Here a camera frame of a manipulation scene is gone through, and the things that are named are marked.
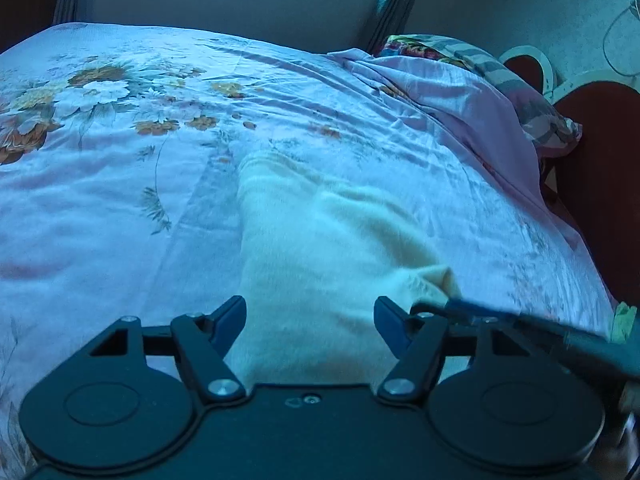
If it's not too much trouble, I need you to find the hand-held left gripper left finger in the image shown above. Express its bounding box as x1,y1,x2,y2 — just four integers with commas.
89,295,248,405

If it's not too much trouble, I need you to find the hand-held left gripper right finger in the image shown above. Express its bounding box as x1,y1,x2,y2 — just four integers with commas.
373,296,532,405

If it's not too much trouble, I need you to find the red-brown headboard white trim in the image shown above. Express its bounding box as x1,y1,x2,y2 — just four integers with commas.
499,44,640,307

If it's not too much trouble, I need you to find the thin wall cable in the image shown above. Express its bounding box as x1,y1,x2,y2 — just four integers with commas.
602,0,640,75

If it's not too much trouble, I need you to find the person's right hand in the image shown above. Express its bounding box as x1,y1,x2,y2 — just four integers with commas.
595,379,640,480

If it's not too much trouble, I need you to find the cream yellow towel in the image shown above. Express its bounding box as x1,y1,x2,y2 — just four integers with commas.
235,152,463,387

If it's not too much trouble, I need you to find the floral pink bedsheet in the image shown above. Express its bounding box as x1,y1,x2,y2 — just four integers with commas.
0,22,620,480

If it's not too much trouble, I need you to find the small green cloth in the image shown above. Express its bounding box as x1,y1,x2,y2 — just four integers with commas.
612,302,639,345

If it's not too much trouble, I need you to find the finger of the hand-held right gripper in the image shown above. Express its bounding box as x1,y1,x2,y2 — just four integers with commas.
411,295,526,328

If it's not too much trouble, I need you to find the floral striped pillow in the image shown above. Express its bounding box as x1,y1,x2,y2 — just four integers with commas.
377,34,584,159

